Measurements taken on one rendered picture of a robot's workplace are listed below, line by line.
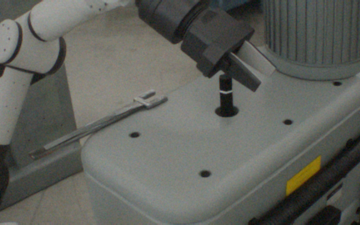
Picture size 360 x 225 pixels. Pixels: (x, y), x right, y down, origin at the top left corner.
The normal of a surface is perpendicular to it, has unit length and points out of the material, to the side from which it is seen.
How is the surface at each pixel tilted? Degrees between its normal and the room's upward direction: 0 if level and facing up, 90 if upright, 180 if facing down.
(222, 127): 0
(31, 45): 84
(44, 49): 84
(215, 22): 30
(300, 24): 90
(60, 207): 0
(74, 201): 0
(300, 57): 90
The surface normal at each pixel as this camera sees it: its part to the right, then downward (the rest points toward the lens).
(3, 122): 0.71, 0.36
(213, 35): 0.36, -0.62
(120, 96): -0.07, -0.85
